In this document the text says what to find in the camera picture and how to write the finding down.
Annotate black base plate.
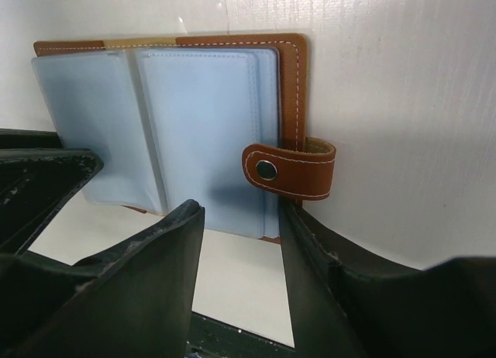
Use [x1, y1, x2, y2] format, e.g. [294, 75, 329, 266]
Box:
[1, 129, 295, 357]

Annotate brown leather card holder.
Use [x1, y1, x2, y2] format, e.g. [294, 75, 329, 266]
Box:
[32, 33, 336, 240]

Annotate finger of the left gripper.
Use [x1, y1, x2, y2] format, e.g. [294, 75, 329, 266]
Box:
[1, 149, 103, 253]

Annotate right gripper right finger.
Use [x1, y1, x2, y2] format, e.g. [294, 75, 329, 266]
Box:
[279, 201, 495, 357]

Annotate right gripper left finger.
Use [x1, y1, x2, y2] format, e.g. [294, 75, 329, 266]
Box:
[1, 200, 205, 357]

